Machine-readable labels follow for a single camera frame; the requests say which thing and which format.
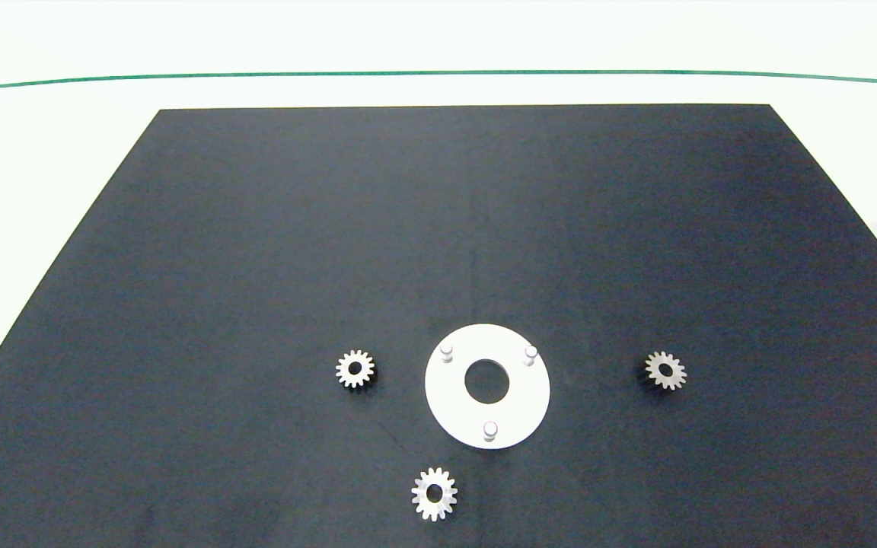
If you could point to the small steel planetary gear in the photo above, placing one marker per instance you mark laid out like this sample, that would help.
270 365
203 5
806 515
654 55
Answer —
420 495
674 374
345 371

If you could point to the round white plate with pins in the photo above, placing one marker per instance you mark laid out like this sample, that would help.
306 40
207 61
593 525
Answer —
454 411

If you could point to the thin green line tape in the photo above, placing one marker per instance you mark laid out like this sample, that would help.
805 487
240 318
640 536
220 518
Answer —
438 73

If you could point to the dark table mat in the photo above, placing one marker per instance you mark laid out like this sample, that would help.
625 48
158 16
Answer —
218 304

